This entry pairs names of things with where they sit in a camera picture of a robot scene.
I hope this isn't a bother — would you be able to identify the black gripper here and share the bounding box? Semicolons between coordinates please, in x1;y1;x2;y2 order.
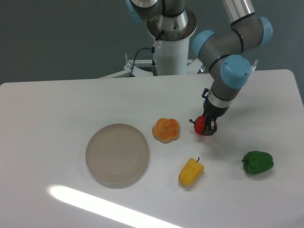
201;88;230;136

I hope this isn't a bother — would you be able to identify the red toy pepper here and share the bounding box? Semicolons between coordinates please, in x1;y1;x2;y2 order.
189;115;210;136

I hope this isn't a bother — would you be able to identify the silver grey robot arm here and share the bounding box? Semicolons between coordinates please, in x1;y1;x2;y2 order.
126;0;273;136

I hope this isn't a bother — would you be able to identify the yellow toy pepper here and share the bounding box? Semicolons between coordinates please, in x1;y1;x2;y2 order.
178;157;205;187

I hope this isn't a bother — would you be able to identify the green toy pepper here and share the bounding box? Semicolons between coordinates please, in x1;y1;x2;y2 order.
242;151;274;174

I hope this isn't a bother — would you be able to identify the orange toy bread roll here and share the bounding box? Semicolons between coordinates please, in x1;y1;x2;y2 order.
152;118;180;143

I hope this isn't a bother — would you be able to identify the beige round plate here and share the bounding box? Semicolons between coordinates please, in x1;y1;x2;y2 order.
85;123;150;189

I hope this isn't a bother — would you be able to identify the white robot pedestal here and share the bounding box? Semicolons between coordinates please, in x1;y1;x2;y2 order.
153;38;190;76

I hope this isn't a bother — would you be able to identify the white pedestal base frame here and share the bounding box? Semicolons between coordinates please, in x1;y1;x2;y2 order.
101;54;208;78

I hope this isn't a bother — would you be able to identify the black cable with tag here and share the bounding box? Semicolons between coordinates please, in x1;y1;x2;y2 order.
129;29;166;78

